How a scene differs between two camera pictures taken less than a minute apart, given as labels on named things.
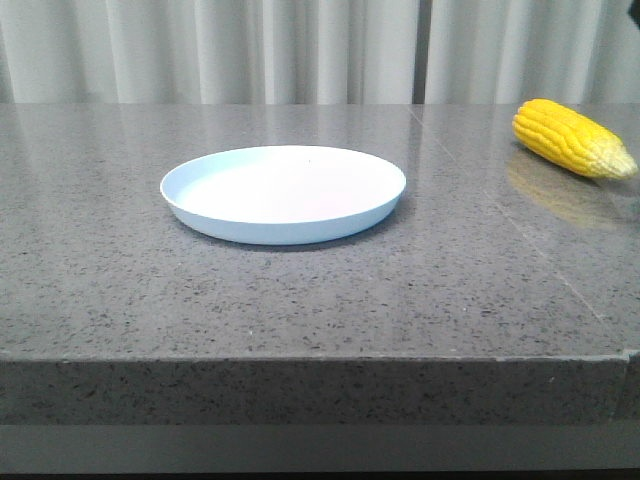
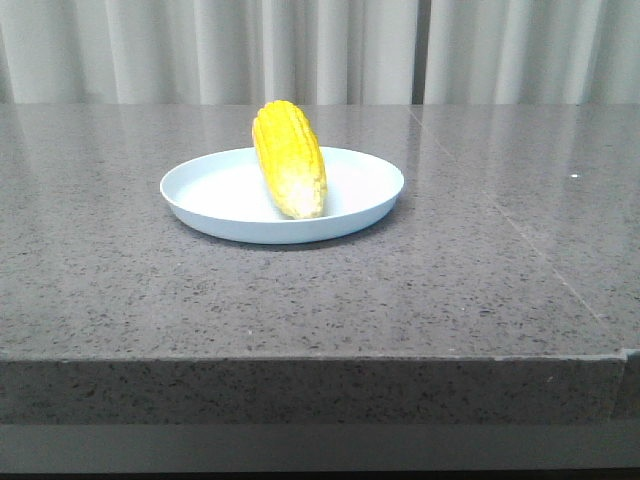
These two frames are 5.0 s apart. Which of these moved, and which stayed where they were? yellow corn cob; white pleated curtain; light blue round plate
Moved: yellow corn cob
Stayed: white pleated curtain; light blue round plate
